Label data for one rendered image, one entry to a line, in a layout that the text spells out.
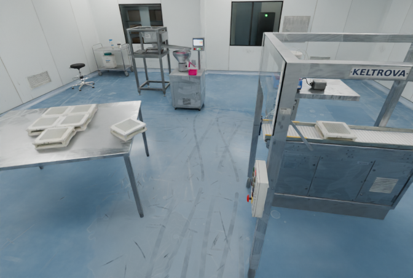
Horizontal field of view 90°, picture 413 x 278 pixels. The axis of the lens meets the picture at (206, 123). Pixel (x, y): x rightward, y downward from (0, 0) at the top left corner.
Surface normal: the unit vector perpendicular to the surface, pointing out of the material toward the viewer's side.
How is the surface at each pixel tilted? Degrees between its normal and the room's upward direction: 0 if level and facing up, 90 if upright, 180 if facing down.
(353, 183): 90
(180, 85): 90
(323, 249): 0
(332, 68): 90
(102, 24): 90
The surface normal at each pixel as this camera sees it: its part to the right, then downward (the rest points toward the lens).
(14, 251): -0.01, -0.87
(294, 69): -0.15, 0.49
